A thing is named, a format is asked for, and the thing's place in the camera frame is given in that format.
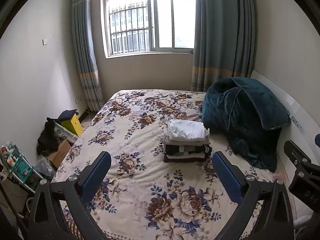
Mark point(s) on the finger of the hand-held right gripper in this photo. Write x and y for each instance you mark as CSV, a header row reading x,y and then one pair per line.
x,y
295,152
317,139

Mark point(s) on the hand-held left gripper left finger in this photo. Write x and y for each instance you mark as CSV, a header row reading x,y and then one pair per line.
x,y
96,177

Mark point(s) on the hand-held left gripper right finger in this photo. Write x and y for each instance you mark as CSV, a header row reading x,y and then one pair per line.
x,y
225,177

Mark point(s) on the white garment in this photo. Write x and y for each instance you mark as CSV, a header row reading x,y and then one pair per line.
x,y
185,130

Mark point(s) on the black clothes pile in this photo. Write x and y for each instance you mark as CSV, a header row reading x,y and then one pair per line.
x,y
47,137

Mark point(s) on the white headboard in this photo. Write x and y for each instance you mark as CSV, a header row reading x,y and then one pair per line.
x,y
295,105

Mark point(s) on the cardboard box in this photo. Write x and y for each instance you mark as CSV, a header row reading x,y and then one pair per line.
x,y
60,153

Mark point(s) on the dark brown folded garment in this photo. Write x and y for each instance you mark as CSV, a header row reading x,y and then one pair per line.
x,y
185,159

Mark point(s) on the floral bed blanket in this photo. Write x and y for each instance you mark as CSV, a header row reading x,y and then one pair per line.
x,y
140,160

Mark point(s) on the clear plastic bag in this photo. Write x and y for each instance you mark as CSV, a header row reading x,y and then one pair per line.
x,y
45,166

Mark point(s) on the red checked bed sheet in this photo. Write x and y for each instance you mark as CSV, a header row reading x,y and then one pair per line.
x,y
71,226

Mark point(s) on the yellow box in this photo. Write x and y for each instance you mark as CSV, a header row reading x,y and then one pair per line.
x,y
72,126

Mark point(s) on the white plastic crate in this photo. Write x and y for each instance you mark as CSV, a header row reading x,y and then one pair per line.
x,y
61,132

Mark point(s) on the dark striped folded garment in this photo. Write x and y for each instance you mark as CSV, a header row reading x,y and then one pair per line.
x,y
175,150

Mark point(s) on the teal velvet quilt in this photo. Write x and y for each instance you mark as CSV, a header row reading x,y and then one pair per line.
x,y
240,120

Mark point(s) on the beige folded garment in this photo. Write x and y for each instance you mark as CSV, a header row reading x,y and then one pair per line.
x,y
175,143

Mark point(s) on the dark cloth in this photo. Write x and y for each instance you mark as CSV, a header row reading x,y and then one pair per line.
x,y
67,115

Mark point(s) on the green storage rack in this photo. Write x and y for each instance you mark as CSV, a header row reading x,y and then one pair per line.
x,y
22,165

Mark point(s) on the grey-blue curtain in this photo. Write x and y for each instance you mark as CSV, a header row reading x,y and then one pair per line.
x,y
217,42
85,55

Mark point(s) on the window security grille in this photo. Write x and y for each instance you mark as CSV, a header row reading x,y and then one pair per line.
x,y
124,32

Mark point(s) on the sliding window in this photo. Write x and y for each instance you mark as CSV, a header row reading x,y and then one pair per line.
x,y
165,17

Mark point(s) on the white wall socket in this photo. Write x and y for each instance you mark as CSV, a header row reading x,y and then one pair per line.
x,y
78,100

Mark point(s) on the white wall switch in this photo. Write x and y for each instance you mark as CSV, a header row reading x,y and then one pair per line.
x,y
45,41

